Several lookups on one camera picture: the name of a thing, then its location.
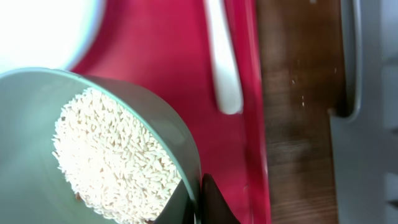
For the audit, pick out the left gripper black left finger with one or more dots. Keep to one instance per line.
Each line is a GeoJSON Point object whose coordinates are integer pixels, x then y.
{"type": "Point", "coordinates": [179, 209]}

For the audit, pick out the cooked white rice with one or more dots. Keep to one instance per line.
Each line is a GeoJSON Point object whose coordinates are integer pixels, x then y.
{"type": "Point", "coordinates": [111, 160]}

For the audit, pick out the white plastic spoon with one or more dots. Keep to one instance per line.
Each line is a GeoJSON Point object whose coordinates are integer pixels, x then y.
{"type": "Point", "coordinates": [226, 80]}

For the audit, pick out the red serving tray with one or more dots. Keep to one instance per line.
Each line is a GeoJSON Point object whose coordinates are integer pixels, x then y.
{"type": "Point", "coordinates": [163, 46]}

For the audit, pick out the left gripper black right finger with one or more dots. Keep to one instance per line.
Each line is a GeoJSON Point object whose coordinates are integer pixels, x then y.
{"type": "Point", "coordinates": [214, 209]}

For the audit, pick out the green bowl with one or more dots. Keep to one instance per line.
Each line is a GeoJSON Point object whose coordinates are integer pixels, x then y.
{"type": "Point", "coordinates": [33, 190]}

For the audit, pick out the large light blue plate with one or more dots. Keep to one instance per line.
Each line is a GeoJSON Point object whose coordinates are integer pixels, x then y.
{"type": "Point", "coordinates": [48, 33]}

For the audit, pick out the grey dishwasher rack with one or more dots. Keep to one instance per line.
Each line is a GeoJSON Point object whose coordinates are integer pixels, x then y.
{"type": "Point", "coordinates": [365, 141]}

